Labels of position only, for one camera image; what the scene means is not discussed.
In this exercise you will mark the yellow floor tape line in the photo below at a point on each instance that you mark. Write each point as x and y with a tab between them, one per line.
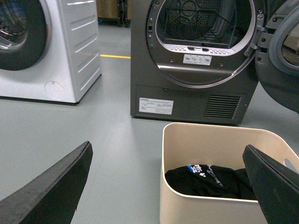
115	56

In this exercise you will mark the grey dryer door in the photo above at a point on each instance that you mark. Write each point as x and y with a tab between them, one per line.
277	53

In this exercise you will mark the beige plastic laundry hamper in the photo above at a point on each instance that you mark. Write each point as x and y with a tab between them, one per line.
189	144

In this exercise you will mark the white washing machine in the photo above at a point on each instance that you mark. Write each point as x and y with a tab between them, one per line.
49	49

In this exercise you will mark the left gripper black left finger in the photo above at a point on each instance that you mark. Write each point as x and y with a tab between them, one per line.
53	196

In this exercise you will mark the grey tumble dryer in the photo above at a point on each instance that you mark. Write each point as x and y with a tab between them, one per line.
190	59

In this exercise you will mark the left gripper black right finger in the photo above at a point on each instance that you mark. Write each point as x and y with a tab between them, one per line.
276	187

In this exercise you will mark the black printed t-shirt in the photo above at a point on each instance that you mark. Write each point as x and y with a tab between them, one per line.
210	181

